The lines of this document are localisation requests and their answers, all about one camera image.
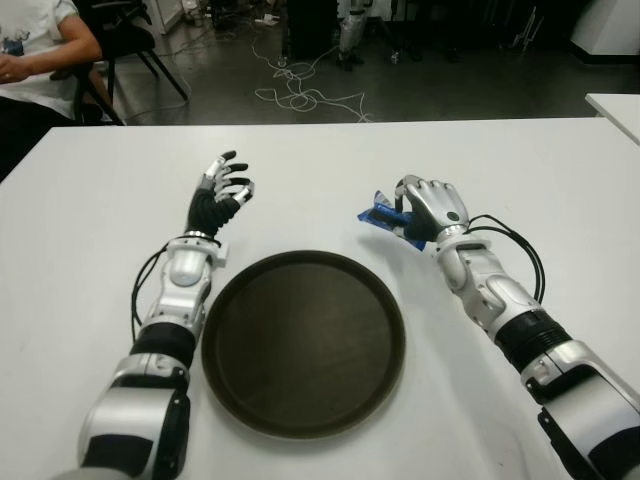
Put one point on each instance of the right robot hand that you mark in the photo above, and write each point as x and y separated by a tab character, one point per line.
442	205

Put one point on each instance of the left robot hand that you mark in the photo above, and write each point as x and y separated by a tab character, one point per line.
210	210

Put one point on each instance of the blue Oreo cookie package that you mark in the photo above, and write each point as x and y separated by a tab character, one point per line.
380	215

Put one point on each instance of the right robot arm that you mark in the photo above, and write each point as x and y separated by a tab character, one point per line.
500	295

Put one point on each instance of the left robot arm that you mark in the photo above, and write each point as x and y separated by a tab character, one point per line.
185	270

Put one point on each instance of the round brown tray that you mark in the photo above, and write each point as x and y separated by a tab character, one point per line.
305	345

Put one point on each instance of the white power strip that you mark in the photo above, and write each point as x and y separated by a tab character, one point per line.
266	20

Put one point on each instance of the black office chair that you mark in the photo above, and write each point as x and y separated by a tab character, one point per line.
125	30

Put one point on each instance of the white side table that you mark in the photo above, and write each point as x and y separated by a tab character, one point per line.
617	110

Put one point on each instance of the white low cabinet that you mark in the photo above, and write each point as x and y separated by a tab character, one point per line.
162	15

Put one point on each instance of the black wheeled cabinet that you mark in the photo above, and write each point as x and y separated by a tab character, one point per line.
312	30

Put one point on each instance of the seated person white shirt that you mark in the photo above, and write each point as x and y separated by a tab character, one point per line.
35	55

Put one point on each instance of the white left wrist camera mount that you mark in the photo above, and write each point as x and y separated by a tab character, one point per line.
224	254

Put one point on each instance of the white pedestal black base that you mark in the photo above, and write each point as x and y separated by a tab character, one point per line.
605	25

